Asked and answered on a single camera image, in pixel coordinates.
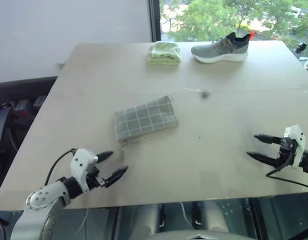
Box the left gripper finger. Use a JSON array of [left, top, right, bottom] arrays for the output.
[[103, 165, 130, 188], [95, 150, 114, 165]]

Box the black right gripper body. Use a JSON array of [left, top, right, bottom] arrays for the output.
[[277, 136, 298, 169]]

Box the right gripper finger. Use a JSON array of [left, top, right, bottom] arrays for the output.
[[246, 151, 280, 168], [253, 134, 282, 145]]

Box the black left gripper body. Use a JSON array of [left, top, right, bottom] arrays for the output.
[[85, 162, 109, 193]]

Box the grey checkered fabric pouch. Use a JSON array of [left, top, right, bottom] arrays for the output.
[[113, 94, 180, 161]]

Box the grey rounded shape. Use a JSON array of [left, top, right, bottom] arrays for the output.
[[133, 203, 162, 234]]

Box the grey and red device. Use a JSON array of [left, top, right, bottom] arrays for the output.
[[13, 98, 32, 119]]

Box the grey sneaker with white sole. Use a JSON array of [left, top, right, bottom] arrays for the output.
[[190, 30, 256, 64]]

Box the folded light green towel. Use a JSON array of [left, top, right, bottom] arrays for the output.
[[146, 41, 182, 67]]

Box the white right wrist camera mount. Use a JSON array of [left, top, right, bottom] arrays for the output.
[[283, 124, 306, 169]]

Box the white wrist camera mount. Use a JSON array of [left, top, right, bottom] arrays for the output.
[[69, 148, 98, 194], [283, 124, 306, 169]]

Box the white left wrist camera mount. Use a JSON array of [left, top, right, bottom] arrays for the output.
[[69, 148, 98, 194]]

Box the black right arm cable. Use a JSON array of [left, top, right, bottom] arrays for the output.
[[265, 149, 308, 189]]

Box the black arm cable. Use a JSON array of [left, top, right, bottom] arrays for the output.
[[44, 148, 77, 186], [265, 149, 308, 189]]

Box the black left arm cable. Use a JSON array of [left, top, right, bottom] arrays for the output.
[[44, 148, 77, 186]]

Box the thin white cable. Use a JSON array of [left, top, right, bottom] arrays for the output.
[[179, 201, 192, 230]]

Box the black camera device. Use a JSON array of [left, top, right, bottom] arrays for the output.
[[294, 41, 308, 54]]

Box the black window frame post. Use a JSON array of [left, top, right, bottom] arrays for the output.
[[148, 0, 162, 42]]

